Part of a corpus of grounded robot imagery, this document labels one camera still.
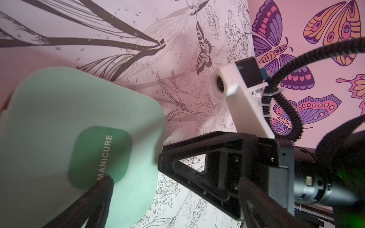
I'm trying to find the green case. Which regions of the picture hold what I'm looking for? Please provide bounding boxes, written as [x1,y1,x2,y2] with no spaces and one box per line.
[1,67,165,228]

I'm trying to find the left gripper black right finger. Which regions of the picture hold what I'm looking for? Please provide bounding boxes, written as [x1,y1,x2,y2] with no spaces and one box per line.
[238,177,310,228]

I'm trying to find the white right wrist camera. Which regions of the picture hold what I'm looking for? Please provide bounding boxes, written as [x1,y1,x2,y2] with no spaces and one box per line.
[210,57,275,139]

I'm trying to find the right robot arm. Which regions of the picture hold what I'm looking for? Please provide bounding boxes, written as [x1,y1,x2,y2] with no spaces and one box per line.
[158,37,365,228]

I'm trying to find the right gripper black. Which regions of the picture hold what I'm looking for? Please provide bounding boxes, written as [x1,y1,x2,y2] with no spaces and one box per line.
[158,132,295,220]

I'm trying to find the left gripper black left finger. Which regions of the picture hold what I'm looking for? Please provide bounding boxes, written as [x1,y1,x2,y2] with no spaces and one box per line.
[44,176,114,228]

